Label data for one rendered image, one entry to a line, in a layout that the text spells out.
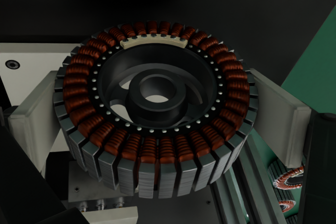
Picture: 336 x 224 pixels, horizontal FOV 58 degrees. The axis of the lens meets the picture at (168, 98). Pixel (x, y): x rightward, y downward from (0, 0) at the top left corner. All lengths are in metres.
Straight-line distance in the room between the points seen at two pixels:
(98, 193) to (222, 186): 0.20
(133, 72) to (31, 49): 0.09
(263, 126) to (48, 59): 0.17
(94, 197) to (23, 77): 0.18
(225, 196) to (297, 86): 0.20
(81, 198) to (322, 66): 0.32
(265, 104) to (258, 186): 0.25
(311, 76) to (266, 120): 0.24
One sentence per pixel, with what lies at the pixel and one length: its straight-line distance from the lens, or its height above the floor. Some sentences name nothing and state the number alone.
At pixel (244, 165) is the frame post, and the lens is 0.40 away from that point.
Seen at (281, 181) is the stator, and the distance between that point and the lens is 0.59.
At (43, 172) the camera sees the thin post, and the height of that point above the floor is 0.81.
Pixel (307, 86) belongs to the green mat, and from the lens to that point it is 0.42.
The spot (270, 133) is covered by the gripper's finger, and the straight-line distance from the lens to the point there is 0.16.
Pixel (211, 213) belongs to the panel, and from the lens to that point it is 0.54.
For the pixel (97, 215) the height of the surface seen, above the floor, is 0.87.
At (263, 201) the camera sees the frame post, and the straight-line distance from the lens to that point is 0.39.
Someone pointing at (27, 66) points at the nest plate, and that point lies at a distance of 0.26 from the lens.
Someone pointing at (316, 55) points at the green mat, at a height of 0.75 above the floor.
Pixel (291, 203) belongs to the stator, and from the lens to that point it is 0.75.
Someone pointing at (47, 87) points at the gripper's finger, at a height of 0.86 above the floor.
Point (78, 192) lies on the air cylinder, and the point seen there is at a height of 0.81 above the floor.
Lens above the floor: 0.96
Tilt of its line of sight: 37 degrees down
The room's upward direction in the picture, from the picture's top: 168 degrees clockwise
